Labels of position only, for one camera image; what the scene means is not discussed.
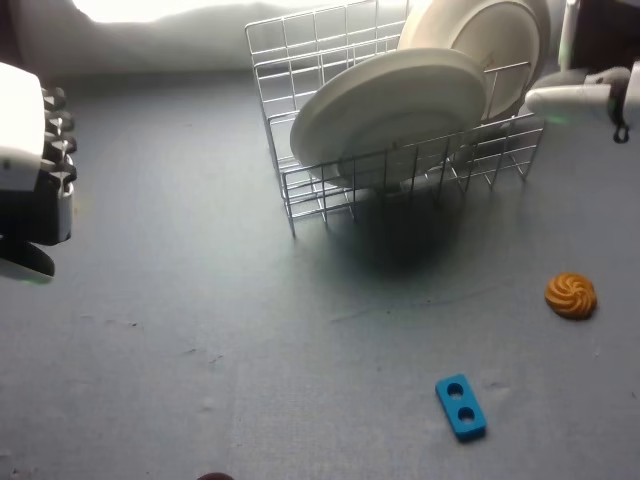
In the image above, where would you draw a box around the white ceramic plate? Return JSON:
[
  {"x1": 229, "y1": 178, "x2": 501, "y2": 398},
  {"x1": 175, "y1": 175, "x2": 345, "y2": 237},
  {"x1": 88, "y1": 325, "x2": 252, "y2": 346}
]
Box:
[
  {"x1": 397, "y1": 0, "x2": 551, "y2": 121},
  {"x1": 289, "y1": 47, "x2": 489, "y2": 189}
]

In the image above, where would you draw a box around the orange swirl cookie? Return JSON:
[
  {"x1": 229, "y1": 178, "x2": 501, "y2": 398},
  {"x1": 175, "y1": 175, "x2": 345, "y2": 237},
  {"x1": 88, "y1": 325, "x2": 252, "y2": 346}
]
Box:
[{"x1": 543, "y1": 271, "x2": 599, "y2": 322}]

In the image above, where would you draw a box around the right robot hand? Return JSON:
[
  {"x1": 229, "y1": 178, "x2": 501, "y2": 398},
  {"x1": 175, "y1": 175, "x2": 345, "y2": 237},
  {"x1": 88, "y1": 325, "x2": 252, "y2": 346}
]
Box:
[{"x1": 523, "y1": 0, "x2": 640, "y2": 145}]

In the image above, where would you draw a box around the silver wire dish rack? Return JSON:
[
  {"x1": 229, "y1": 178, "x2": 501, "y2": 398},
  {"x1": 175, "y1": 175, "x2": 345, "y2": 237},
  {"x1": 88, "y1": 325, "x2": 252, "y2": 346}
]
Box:
[{"x1": 244, "y1": 0, "x2": 545, "y2": 237}]

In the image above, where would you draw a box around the blue block with two holes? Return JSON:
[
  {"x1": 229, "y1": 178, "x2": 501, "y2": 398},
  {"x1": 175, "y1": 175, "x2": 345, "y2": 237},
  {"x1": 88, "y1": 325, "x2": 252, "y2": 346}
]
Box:
[{"x1": 434, "y1": 373, "x2": 487, "y2": 444}]

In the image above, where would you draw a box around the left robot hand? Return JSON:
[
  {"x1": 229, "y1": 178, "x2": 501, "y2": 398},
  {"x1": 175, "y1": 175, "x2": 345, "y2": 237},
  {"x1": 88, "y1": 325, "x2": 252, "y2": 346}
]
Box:
[{"x1": 0, "y1": 62, "x2": 80, "y2": 285}]

